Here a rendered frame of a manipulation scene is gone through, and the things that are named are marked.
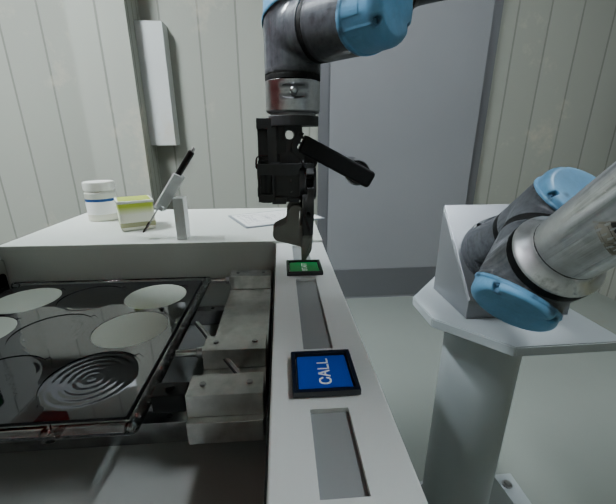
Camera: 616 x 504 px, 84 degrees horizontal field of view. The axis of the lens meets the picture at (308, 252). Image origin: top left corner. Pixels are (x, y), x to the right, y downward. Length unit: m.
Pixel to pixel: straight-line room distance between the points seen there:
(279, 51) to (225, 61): 1.96
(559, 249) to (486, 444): 0.58
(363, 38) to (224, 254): 0.46
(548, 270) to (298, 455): 0.37
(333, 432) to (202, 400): 0.17
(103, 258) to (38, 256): 0.12
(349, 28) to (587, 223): 0.31
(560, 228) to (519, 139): 2.47
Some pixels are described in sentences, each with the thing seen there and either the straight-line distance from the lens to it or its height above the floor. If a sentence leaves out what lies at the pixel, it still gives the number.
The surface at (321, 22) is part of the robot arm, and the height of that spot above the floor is 1.28.
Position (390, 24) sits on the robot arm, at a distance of 0.42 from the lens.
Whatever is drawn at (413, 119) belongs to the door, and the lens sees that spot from 2.51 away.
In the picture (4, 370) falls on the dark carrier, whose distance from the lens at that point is 0.56.
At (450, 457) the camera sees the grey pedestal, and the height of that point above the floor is 0.45.
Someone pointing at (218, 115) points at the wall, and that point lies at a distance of 2.41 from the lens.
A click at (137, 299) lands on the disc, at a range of 0.65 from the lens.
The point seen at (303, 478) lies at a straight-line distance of 0.25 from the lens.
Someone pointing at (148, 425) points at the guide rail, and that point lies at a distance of 0.47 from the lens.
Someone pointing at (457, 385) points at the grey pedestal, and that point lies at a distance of 0.87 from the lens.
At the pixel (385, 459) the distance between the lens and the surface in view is 0.27.
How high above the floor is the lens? 1.16
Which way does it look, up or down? 18 degrees down
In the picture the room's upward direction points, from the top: straight up
